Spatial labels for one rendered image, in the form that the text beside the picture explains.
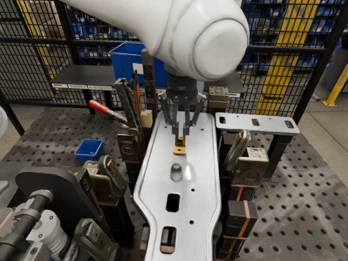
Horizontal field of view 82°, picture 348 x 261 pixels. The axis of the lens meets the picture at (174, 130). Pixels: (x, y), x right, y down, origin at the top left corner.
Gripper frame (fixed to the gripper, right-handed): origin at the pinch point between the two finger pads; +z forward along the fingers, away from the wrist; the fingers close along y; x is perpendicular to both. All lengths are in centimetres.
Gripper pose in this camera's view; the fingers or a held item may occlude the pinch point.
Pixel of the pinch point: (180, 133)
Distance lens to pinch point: 62.2
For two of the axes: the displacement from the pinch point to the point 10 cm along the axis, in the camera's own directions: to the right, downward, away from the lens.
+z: 0.0, 7.7, 6.3
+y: 9.9, 0.7, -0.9
